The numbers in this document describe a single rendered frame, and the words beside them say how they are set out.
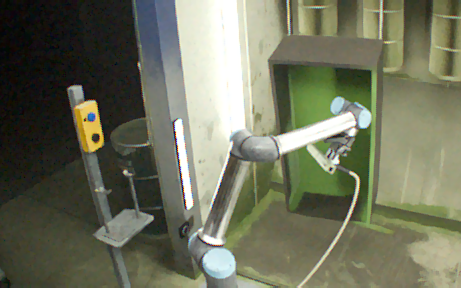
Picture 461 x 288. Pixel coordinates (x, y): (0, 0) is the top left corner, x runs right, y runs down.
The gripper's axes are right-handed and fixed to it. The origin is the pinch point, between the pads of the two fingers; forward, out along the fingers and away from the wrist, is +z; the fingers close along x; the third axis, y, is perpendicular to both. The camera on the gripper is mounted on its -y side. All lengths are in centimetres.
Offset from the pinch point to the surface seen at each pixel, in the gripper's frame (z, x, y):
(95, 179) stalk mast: 66, 24, -108
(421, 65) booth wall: -84, 109, 106
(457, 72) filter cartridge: -90, 59, 101
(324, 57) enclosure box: -50, 17, -23
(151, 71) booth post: 3, 52, -100
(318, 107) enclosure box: -18, 57, 10
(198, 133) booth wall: 32, 67, -53
